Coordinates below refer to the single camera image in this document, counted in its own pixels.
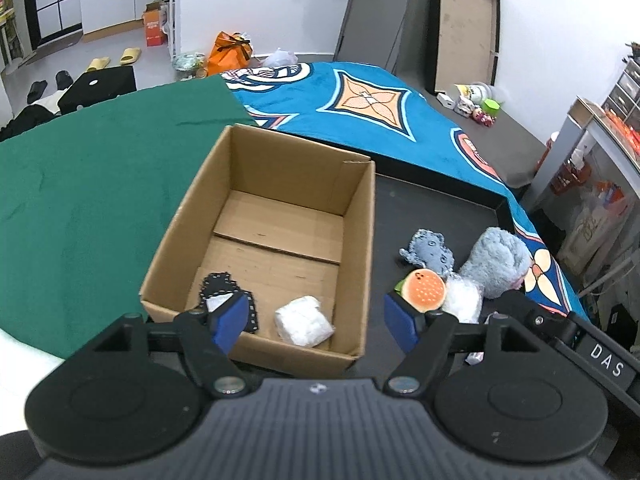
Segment grey drawer unit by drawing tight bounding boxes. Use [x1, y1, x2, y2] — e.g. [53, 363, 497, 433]
[602, 62, 640, 111]

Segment green cloth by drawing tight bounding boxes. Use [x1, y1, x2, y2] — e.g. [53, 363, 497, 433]
[0, 76, 261, 361]

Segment burger squishy toy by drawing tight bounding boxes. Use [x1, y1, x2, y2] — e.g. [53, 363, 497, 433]
[395, 268, 447, 312]

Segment white wrapped packet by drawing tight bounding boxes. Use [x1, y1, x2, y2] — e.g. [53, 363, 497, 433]
[274, 296, 335, 348]

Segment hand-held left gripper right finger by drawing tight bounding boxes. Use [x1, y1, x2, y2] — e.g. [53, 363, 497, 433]
[383, 291, 550, 396]

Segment small grey plush toy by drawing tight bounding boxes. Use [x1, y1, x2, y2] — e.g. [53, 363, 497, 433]
[399, 229, 455, 276]

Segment brown cardboard box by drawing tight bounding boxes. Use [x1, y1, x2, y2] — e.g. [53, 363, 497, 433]
[140, 124, 377, 378]

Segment white jar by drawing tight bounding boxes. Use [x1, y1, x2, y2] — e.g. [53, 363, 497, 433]
[454, 82, 496, 103]

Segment black framed wooden board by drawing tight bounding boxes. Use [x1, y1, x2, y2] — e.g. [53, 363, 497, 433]
[425, 0, 502, 93]

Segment dark grey door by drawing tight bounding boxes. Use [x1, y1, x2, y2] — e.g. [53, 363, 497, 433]
[334, 0, 431, 78]

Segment large grey plush toy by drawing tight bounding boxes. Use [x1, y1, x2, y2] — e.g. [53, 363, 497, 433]
[459, 226, 532, 300]

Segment black lace pouch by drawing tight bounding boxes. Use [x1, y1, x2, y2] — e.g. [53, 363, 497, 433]
[199, 271, 261, 333]

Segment orange carton box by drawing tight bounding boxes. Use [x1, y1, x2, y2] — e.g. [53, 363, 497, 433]
[142, 1, 168, 47]

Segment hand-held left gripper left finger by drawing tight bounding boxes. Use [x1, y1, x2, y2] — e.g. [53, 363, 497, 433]
[94, 292, 261, 397]

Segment blue patterned blanket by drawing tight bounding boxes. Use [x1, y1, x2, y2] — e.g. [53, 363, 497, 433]
[220, 61, 591, 321]

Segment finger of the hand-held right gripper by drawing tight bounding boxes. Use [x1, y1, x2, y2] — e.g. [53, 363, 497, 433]
[494, 291, 581, 342]

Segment orange gift bag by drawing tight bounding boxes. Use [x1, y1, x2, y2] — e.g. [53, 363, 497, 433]
[206, 31, 252, 77]

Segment tied white plastic bag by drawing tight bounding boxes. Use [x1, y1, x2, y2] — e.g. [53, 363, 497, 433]
[261, 48, 299, 68]

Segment black tray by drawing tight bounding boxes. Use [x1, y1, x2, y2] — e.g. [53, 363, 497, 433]
[235, 172, 511, 381]

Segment black and white clothing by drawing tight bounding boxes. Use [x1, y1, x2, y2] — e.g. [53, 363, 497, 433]
[0, 87, 76, 142]

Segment black dice stool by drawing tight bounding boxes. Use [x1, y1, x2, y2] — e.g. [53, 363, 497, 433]
[57, 65, 137, 113]

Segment printed white plastic bag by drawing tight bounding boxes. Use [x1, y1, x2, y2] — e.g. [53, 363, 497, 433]
[560, 180, 631, 273]

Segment grey side desk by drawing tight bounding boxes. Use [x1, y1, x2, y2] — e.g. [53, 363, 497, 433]
[530, 97, 640, 281]

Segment grey low platform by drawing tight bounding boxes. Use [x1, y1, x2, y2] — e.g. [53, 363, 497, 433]
[385, 67, 546, 196]

